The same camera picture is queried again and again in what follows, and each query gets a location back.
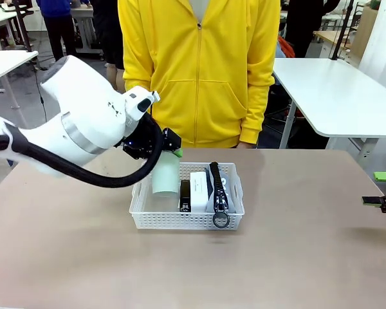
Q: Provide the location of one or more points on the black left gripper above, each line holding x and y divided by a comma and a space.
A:
138, 146

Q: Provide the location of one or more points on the black small box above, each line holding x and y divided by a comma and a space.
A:
185, 196

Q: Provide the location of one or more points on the white rectangular box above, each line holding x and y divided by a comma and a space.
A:
199, 193

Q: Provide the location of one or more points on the grey zippered pencil case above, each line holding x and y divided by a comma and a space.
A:
220, 196

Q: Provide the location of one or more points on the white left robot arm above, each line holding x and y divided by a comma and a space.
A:
83, 122

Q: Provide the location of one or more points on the white perforated plastic basket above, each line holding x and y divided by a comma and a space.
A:
186, 220

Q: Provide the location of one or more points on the person's left hand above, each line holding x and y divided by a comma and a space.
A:
240, 145

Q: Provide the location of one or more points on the person in yellow hoodie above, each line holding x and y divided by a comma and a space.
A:
196, 80

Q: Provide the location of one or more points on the large white table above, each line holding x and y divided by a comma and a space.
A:
334, 96

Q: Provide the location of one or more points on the person in dark shorts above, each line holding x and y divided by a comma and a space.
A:
111, 42

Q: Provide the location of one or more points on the orange fabric item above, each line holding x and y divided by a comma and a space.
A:
284, 48

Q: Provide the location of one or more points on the white background desk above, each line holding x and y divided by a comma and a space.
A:
83, 29

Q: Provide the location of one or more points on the brown cabinet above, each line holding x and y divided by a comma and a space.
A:
365, 29

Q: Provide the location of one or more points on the wooden background table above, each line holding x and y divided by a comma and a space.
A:
328, 36

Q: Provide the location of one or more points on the black vertical stand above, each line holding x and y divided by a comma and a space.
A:
341, 32

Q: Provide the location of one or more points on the person in blue top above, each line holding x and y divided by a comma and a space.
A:
59, 29

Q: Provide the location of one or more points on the person in black clothes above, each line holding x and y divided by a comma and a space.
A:
304, 25

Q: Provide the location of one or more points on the white table with grey leg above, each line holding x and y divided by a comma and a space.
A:
6, 64

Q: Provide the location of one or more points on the white distant desk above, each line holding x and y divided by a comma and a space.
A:
0, 19

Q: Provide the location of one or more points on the black metal frame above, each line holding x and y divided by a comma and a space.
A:
23, 25

